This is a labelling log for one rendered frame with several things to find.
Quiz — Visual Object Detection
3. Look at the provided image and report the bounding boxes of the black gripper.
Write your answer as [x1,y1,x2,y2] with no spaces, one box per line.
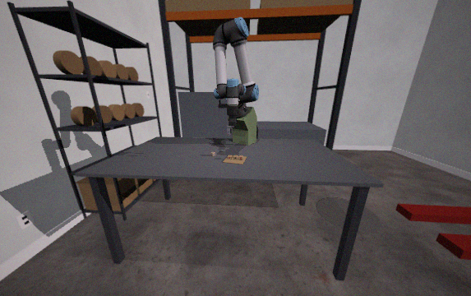
[219,98,240,136]

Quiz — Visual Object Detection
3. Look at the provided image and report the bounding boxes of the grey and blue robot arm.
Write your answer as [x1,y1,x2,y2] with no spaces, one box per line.
[213,17,259,118]

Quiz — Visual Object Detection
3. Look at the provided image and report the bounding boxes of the tan flat mat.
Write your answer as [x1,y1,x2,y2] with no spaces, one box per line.
[223,155,247,164]

